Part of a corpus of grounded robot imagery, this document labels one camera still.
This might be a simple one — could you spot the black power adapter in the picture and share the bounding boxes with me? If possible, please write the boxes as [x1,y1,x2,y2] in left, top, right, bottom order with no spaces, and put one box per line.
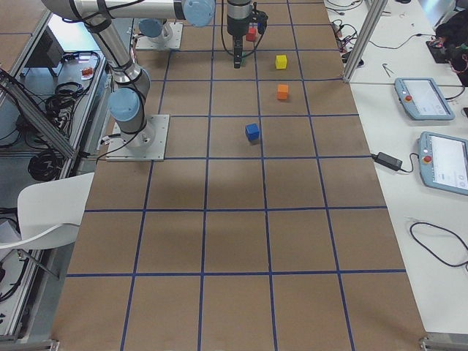
[371,152,402,171]

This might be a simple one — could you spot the allen key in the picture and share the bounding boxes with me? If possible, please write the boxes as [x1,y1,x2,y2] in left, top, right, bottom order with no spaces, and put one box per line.
[382,63,390,77]

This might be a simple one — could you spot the aluminium frame post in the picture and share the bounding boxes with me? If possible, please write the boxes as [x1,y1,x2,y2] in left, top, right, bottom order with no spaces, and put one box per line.
[343,0,388,83]

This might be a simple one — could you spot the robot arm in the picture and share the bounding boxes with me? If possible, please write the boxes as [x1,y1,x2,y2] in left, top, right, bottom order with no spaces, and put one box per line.
[43,1,216,149]
[138,10,268,42]

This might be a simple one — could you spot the blue wooden block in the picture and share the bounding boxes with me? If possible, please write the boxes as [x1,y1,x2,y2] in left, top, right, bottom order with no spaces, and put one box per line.
[245,123,260,142]

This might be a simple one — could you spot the yellow wooden block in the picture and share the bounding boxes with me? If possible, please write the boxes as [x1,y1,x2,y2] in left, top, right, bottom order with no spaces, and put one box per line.
[275,54,288,70]

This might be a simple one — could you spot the red wooden block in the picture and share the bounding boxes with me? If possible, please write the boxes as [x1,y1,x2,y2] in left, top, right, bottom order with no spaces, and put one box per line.
[246,27,257,42]

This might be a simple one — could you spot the orange wooden block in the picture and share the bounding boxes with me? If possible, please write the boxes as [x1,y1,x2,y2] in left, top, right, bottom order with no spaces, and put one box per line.
[276,84,289,101]

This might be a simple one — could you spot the black cable on table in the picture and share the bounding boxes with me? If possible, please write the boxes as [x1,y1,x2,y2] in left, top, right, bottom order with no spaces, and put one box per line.
[408,220,468,268]

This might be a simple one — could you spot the orange snack packet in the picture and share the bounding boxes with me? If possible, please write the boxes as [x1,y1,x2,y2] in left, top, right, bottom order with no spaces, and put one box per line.
[81,67,94,78]

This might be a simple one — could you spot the white chair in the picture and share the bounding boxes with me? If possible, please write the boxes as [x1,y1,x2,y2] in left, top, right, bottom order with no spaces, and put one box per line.
[1,173,94,250]

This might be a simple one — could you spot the teach pendant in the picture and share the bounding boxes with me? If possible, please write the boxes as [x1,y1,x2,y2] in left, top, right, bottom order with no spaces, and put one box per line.
[418,132,467,195]
[394,78,455,121]

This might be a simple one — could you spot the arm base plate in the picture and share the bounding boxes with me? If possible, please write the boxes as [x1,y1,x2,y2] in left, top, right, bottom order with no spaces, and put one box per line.
[105,115,170,162]
[136,22,184,51]

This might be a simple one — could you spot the upper teach pendant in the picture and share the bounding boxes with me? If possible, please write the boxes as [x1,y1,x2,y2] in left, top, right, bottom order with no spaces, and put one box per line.
[394,78,455,121]

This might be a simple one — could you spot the lower teach pendant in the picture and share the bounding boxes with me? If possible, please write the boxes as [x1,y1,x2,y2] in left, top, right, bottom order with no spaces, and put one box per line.
[418,132,467,195]

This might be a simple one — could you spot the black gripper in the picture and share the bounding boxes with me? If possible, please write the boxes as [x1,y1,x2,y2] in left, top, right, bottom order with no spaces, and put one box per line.
[233,35,244,69]
[252,10,268,35]

